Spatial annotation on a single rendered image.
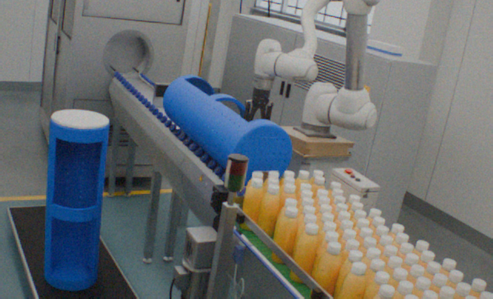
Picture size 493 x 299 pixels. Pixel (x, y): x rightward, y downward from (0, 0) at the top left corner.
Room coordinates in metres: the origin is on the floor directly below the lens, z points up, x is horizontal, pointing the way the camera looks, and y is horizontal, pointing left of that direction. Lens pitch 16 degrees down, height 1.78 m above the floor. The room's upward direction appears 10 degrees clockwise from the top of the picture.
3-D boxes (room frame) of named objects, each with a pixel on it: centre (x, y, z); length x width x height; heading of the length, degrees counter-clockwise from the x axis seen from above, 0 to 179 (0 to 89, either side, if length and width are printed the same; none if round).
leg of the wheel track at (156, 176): (2.95, 0.44, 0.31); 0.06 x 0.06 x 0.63; 29
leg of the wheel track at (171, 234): (3.02, 0.31, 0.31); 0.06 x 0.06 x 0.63; 29
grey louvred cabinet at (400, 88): (4.58, -0.53, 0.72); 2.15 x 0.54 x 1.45; 33
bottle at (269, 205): (1.80, -0.15, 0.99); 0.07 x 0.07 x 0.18
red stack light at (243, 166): (1.56, -0.01, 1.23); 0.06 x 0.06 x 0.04
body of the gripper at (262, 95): (2.31, -0.06, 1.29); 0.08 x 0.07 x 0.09; 119
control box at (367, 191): (2.03, -0.49, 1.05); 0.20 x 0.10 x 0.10; 29
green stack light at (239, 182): (1.56, -0.01, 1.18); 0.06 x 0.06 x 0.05
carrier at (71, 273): (2.39, 0.76, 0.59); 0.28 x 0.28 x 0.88
